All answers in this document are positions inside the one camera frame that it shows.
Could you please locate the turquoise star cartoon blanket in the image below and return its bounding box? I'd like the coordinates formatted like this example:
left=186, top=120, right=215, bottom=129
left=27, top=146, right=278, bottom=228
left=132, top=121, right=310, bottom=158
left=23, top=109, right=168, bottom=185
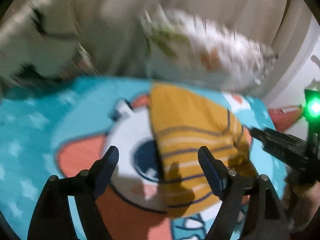
left=0, top=76, right=288, bottom=240

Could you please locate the cream floral print pillow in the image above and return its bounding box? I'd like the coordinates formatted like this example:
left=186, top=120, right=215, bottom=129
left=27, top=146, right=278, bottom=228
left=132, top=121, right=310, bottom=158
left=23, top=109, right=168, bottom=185
left=1, top=0, right=97, bottom=86

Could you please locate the orange striped child sweater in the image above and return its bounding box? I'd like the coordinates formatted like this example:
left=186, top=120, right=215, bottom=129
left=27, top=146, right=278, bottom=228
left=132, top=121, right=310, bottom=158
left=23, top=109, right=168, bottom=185
left=149, top=83, right=256, bottom=218

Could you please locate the white leaf print pillow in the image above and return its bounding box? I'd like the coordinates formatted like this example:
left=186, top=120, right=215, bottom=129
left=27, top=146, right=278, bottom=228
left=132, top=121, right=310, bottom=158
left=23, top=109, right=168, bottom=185
left=140, top=5, right=278, bottom=93

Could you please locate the red cloth item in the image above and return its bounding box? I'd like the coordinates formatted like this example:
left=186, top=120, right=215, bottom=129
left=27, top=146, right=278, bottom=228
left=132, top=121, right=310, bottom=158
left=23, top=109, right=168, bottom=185
left=267, top=105, right=303, bottom=132

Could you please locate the person's right hand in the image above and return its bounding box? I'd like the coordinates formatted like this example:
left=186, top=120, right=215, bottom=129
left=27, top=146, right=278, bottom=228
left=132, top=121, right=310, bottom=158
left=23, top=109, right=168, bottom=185
left=281, top=176, right=319, bottom=233

